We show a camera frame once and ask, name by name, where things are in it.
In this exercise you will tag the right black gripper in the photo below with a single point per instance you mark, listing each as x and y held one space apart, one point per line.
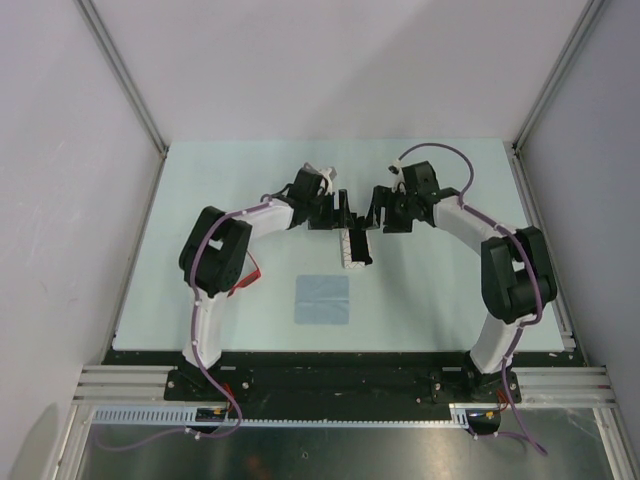
383 197

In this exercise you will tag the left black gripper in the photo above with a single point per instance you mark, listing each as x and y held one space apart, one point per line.
335 218

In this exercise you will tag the white geometric glasses case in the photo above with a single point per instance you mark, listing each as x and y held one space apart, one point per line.
355 251

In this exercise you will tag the blue cleaning cloth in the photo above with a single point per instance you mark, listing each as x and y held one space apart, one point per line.
322 300

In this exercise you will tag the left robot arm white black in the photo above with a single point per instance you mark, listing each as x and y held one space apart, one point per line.
214 254

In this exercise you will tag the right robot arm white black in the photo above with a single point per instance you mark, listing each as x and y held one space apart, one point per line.
517 278

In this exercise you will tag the red sunglasses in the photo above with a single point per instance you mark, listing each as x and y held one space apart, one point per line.
251 273

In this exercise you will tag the aluminium front crossbar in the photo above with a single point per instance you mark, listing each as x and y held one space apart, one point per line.
576 387

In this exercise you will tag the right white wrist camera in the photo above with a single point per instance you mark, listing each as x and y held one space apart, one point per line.
399 184

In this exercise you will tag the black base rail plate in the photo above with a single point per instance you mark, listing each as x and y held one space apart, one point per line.
342 385

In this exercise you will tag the grey slotted cable duct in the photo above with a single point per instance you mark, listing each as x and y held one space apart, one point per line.
441 416

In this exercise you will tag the left aluminium frame post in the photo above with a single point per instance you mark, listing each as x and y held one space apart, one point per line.
116 63

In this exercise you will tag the aluminium frame post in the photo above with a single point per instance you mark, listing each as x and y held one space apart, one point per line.
116 63
575 43

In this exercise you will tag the right aluminium frame post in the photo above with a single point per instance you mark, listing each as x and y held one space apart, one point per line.
575 43

